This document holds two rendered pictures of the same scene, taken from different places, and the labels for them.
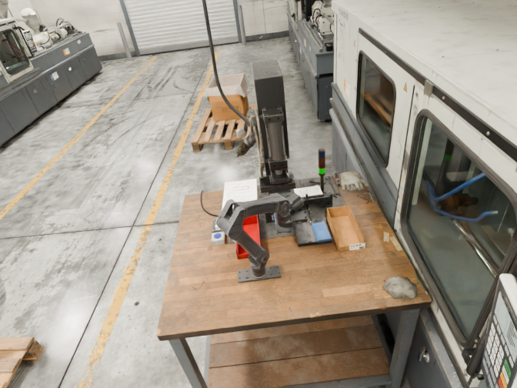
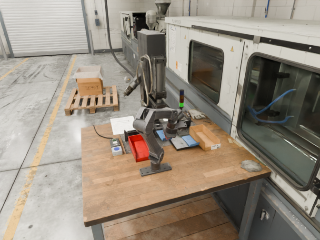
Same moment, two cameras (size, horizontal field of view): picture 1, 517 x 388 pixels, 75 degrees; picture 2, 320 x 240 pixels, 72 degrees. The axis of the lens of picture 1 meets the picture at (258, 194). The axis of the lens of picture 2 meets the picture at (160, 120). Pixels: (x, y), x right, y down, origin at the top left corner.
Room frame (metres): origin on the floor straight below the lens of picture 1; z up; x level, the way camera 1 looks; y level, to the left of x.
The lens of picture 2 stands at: (0.01, 0.39, 1.81)
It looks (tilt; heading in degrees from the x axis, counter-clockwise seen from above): 27 degrees down; 340
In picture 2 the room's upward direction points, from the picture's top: 1 degrees counter-clockwise
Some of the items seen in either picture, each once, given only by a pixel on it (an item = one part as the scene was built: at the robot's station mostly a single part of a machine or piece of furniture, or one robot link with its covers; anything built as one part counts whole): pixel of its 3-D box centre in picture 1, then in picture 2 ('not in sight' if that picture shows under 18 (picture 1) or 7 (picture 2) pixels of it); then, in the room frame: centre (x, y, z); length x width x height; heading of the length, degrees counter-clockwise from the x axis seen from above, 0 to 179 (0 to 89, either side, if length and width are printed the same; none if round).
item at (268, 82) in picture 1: (271, 115); (153, 63); (1.57, -0.12, 1.44); 0.17 x 0.13 x 0.42; 178
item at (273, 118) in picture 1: (274, 139); (157, 77); (1.44, -0.11, 1.37); 0.11 x 0.09 x 0.30; 88
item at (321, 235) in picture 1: (321, 230); (190, 139); (1.23, -0.29, 0.93); 0.15 x 0.07 x 0.03; 1
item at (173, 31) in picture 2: (341, 41); (172, 39); (2.95, -0.87, 1.41); 0.25 x 0.01 x 0.33; 175
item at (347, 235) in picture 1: (345, 228); (204, 137); (1.23, -0.40, 0.93); 0.25 x 0.13 x 0.08; 178
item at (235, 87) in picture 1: (229, 96); (90, 80); (4.97, 0.21, 0.40); 0.67 x 0.60 x 0.50; 170
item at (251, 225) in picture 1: (248, 235); (140, 146); (1.28, 0.09, 0.93); 0.25 x 0.12 x 0.06; 178
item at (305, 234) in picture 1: (311, 232); (183, 142); (1.26, -0.24, 0.91); 0.17 x 0.16 x 0.02; 88
